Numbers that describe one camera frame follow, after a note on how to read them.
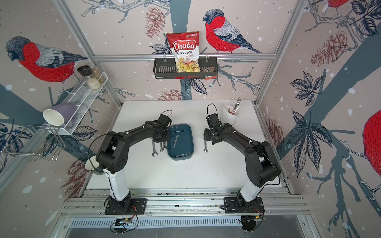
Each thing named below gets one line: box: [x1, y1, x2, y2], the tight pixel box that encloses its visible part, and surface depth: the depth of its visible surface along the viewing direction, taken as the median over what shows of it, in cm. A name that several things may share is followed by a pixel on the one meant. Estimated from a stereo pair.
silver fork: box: [232, 97, 242, 116], surface depth 106 cm
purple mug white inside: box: [42, 102, 79, 130], surface depth 63 cm
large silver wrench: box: [151, 137, 159, 158], surface depth 95 cm
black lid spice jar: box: [76, 64, 102, 90], surface depth 83 cm
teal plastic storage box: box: [167, 123, 195, 161], surface depth 97 cm
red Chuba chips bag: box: [166, 31, 201, 73], surface depth 83 cm
